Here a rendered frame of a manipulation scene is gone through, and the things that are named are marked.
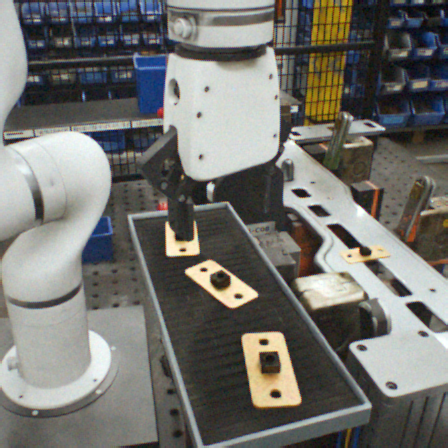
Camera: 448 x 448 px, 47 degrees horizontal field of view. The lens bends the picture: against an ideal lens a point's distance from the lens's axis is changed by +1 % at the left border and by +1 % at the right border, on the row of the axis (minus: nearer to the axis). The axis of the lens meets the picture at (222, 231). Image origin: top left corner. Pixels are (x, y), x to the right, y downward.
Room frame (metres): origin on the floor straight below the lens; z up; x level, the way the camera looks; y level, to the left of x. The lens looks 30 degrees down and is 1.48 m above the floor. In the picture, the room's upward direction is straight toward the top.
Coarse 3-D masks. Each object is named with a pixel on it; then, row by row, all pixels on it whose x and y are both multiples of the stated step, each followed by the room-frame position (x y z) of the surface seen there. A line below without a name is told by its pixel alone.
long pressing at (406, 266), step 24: (288, 144) 1.29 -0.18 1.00; (312, 168) 1.13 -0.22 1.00; (288, 192) 1.00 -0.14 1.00; (312, 192) 1.00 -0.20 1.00; (336, 192) 1.00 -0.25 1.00; (312, 216) 0.88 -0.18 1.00; (336, 216) 0.89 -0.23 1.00; (360, 216) 0.89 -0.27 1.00; (336, 240) 0.79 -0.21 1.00; (360, 240) 0.79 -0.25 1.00; (384, 240) 0.79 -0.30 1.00; (336, 264) 0.71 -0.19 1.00; (360, 264) 0.71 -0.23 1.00; (384, 264) 0.72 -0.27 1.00; (408, 264) 0.72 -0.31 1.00; (384, 288) 0.65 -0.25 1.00; (408, 288) 0.65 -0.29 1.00; (432, 288) 0.65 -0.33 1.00; (408, 312) 0.59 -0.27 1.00; (432, 312) 0.59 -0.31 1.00
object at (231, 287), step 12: (204, 264) 0.47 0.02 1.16; (216, 264) 0.47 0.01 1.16; (192, 276) 0.45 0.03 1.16; (204, 276) 0.45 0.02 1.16; (216, 276) 0.44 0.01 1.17; (228, 276) 0.44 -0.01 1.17; (204, 288) 0.43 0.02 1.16; (216, 288) 0.43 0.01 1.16; (228, 288) 0.43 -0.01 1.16; (240, 288) 0.43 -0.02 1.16; (228, 300) 0.41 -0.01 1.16; (240, 300) 0.41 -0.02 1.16; (252, 300) 0.41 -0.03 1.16
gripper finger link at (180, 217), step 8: (160, 184) 0.39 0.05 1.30; (168, 184) 0.39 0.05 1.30; (160, 192) 0.39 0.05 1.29; (168, 192) 0.39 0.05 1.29; (168, 200) 0.41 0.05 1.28; (168, 208) 0.41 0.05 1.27; (176, 208) 0.40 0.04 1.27; (184, 208) 0.40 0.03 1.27; (192, 208) 0.40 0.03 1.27; (168, 216) 0.41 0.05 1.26; (176, 216) 0.40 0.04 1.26; (184, 216) 0.40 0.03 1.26; (192, 216) 0.40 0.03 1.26; (168, 224) 0.41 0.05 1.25; (176, 224) 0.40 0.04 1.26; (184, 224) 0.40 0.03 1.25; (192, 224) 0.40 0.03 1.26; (176, 232) 0.40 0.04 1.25; (184, 232) 0.40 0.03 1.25; (192, 232) 0.40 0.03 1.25; (192, 240) 0.40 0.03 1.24
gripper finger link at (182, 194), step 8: (176, 160) 0.42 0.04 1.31; (176, 168) 0.41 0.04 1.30; (168, 176) 0.41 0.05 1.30; (176, 176) 0.42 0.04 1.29; (184, 176) 0.40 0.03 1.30; (176, 184) 0.42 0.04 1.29; (184, 184) 0.39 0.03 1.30; (192, 184) 0.40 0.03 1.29; (176, 192) 0.39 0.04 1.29; (184, 192) 0.39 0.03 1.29; (176, 200) 0.39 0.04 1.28; (184, 200) 0.40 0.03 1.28
